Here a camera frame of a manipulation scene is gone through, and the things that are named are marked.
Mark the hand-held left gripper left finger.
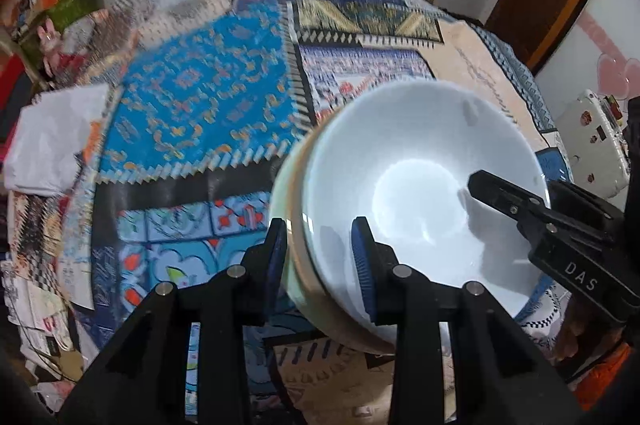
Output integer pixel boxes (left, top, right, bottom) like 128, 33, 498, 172
57, 217, 290, 425

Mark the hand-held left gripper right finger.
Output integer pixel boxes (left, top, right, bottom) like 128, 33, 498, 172
350, 216, 583, 425

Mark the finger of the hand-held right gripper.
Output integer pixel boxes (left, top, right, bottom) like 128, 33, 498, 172
546, 179, 627, 237
467, 170, 557, 247

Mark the green bowl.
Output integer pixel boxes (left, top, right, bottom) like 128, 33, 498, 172
268, 125, 396, 356

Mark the white bowl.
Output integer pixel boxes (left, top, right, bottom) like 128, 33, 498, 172
300, 80, 551, 351

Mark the person's right hand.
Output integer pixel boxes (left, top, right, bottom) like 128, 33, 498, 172
554, 300, 592, 362

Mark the white plastic case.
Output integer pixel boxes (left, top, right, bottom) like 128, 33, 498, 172
555, 89, 632, 198

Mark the white heart-print wardrobe door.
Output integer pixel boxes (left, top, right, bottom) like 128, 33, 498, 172
535, 0, 640, 100

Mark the patchwork printed blanket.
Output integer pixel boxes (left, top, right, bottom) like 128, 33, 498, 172
50, 0, 573, 425

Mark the stack of printed papers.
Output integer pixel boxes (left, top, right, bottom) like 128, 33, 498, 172
0, 255, 96, 406

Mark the white cloth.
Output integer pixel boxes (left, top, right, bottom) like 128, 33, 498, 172
2, 84, 111, 196

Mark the pink bunny toy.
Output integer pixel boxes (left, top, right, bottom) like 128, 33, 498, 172
37, 20, 66, 70

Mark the green bag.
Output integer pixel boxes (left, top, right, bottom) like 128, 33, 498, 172
42, 0, 98, 28

